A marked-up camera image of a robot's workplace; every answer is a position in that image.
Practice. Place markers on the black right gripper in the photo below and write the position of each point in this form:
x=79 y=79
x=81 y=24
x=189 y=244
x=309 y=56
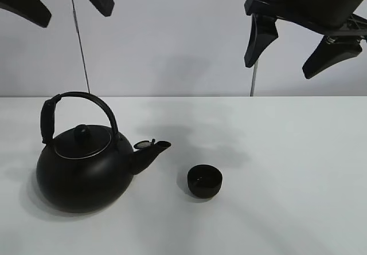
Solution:
x=328 y=17

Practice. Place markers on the small black teacup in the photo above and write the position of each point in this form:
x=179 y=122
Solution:
x=204 y=181

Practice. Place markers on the black round teapot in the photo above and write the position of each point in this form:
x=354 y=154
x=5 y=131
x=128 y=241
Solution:
x=88 y=167

